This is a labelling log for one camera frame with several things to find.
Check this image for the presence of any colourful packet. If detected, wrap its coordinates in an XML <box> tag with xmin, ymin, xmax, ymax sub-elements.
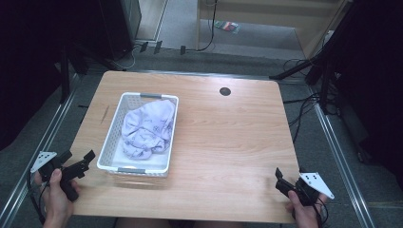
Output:
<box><xmin>214</xmin><ymin>20</ymin><xmax>240</xmax><ymax>35</ymax></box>

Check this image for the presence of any dark cabinet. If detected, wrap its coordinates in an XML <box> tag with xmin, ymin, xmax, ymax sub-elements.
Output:
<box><xmin>96</xmin><ymin>0</ymin><xmax>143</xmax><ymax>62</ymax></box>

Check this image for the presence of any pale purple printed cloth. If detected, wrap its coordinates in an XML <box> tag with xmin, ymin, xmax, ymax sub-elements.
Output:
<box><xmin>121</xmin><ymin>99</ymin><xmax>177</xmax><ymax>161</ymax></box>

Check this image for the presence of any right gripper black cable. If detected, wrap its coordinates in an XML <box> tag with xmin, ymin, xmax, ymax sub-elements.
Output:
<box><xmin>312</xmin><ymin>197</ymin><xmax>330</xmax><ymax>228</ymax></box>

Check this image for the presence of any black metal stand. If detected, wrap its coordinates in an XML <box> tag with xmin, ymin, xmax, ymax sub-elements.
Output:
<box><xmin>269</xmin><ymin>0</ymin><xmax>362</xmax><ymax>115</ymax></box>

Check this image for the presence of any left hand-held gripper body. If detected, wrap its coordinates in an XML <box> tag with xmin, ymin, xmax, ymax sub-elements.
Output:
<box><xmin>29</xmin><ymin>150</ymin><xmax>87</xmax><ymax>202</ymax></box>

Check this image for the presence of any black upright post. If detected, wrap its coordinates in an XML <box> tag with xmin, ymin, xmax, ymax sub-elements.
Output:
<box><xmin>59</xmin><ymin>46</ymin><xmax>71</xmax><ymax>105</ymax></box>

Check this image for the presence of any bundle of black cables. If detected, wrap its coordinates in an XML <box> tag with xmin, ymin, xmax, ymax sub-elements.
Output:
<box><xmin>282</xmin><ymin>58</ymin><xmax>322</xmax><ymax>144</ymax></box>

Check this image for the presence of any person's right hand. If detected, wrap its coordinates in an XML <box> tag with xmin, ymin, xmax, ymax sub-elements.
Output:
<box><xmin>284</xmin><ymin>190</ymin><xmax>329</xmax><ymax>228</ymax></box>

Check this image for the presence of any aluminium floor rail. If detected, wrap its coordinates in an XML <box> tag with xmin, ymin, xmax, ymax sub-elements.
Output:
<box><xmin>0</xmin><ymin>73</ymin><xmax>80</xmax><ymax>228</ymax></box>
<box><xmin>308</xmin><ymin>86</ymin><xmax>378</xmax><ymax>228</ymax></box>

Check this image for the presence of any light wooden shelf unit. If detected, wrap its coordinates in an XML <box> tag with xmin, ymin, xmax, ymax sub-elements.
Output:
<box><xmin>196</xmin><ymin>0</ymin><xmax>354</xmax><ymax>60</ymax></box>

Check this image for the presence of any black floor cable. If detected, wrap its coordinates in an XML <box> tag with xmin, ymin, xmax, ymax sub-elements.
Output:
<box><xmin>195</xmin><ymin>0</ymin><xmax>221</xmax><ymax>52</ymax></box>

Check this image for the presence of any white plastic basket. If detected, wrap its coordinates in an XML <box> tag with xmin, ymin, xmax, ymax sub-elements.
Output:
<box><xmin>96</xmin><ymin>91</ymin><xmax>180</xmax><ymax>178</ymax></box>

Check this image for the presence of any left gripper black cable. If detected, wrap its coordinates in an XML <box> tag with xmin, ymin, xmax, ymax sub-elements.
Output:
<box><xmin>26</xmin><ymin>170</ymin><xmax>51</xmax><ymax>225</ymax></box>

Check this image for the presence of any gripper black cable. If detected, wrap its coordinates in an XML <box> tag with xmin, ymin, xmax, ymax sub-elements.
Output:
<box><xmin>312</xmin><ymin>197</ymin><xmax>330</xmax><ymax>228</ymax></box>
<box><xmin>26</xmin><ymin>170</ymin><xmax>51</xmax><ymax>225</ymax></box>

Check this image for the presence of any person's left hand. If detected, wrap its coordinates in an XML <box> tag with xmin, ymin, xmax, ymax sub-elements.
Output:
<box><xmin>33</xmin><ymin>168</ymin><xmax>82</xmax><ymax>228</ymax></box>

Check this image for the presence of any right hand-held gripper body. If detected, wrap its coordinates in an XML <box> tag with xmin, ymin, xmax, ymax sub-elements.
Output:
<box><xmin>275</xmin><ymin>172</ymin><xmax>336</xmax><ymax>207</ymax></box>

